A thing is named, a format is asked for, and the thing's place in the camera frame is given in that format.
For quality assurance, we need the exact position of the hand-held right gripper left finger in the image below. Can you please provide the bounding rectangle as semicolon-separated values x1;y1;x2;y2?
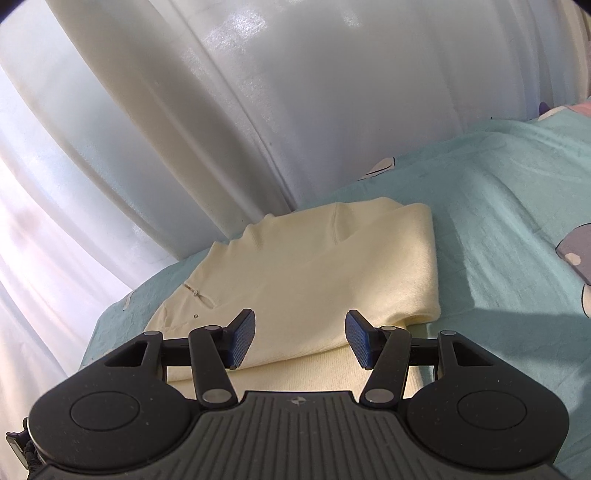
105;308;257;411

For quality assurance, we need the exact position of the cream knit sweater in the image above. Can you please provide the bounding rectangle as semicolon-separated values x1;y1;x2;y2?
143;197;440;394

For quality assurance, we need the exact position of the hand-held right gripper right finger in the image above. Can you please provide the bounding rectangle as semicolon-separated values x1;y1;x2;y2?
345;310;498;409

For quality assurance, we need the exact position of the white sheer curtain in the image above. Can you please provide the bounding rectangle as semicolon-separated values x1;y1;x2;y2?
0;0;591;416

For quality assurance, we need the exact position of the teal printed bedsheet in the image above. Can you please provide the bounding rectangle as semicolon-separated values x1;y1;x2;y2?
78;99;591;480

